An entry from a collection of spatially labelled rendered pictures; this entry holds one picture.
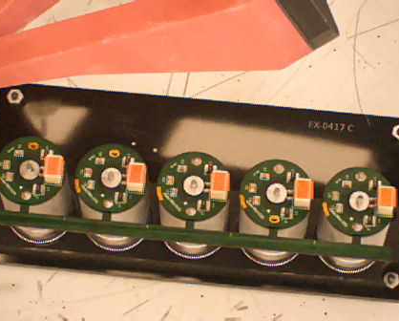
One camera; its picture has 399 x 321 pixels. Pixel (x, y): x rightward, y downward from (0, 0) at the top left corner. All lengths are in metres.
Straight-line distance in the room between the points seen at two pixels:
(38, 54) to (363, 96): 0.33
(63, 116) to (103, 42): 0.31
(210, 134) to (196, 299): 0.06
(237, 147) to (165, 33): 0.30
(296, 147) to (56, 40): 0.30
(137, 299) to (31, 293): 0.04
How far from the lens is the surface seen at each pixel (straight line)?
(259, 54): 0.31
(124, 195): 0.55
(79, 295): 0.61
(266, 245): 0.55
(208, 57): 0.32
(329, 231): 0.56
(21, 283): 0.61
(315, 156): 0.62
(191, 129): 0.62
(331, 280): 0.59
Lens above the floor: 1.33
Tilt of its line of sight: 69 degrees down
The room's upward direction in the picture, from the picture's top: straight up
